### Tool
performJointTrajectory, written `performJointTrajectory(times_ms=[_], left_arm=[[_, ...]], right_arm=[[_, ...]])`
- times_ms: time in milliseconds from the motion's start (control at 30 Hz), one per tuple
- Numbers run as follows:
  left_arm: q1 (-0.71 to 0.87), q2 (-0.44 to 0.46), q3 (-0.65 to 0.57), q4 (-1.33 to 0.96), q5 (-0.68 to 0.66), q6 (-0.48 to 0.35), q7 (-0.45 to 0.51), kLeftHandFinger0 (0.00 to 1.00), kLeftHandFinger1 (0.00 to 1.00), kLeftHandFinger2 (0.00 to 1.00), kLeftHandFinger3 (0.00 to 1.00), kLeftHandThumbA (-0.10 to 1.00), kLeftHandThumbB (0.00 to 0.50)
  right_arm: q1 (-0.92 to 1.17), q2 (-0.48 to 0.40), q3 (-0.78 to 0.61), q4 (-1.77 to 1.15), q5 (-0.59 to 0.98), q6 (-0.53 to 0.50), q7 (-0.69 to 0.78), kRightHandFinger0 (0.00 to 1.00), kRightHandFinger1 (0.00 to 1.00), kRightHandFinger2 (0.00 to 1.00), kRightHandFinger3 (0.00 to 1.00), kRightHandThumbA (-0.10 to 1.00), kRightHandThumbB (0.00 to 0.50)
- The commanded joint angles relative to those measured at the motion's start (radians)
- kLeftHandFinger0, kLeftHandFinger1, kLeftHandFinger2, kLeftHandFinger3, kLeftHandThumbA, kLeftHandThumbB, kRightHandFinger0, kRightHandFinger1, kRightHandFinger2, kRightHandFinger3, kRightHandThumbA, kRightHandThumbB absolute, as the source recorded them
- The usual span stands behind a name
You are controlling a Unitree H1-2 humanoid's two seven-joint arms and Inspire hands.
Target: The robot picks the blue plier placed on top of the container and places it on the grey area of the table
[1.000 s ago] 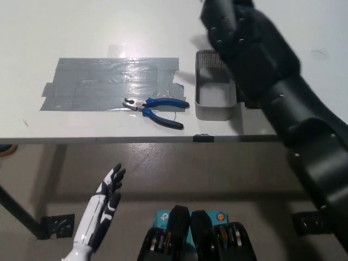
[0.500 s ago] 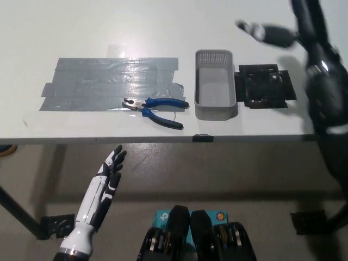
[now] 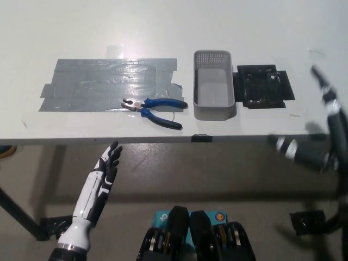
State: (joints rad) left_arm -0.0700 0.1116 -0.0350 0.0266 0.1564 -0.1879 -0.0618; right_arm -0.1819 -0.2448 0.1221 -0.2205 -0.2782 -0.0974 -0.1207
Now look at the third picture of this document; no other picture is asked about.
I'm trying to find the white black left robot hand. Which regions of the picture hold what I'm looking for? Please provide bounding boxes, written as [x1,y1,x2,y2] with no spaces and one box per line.
[72,140,123,228]

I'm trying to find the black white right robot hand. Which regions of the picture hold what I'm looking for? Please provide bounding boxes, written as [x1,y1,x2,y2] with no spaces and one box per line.
[269,65,348,175]

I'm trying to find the blue handled pliers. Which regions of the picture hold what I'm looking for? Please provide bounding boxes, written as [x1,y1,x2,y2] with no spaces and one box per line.
[121,97,189,131]

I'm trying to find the black floor tape patch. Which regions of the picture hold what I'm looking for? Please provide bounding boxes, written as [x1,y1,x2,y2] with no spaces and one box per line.
[40,215,74,241]
[289,209,326,236]

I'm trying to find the yellow black round object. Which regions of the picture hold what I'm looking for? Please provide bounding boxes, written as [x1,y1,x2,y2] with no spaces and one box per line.
[0,145,17,161]

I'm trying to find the small black tape strip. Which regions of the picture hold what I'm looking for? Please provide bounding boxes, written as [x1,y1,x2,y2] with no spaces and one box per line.
[191,133,213,143]

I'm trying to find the grey perforated plastic basket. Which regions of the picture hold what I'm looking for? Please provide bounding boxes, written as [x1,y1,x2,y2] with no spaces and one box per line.
[192,49,237,121]

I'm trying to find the grey duct tape patch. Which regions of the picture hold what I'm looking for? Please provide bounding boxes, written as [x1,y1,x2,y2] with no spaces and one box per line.
[38,57,185,113]

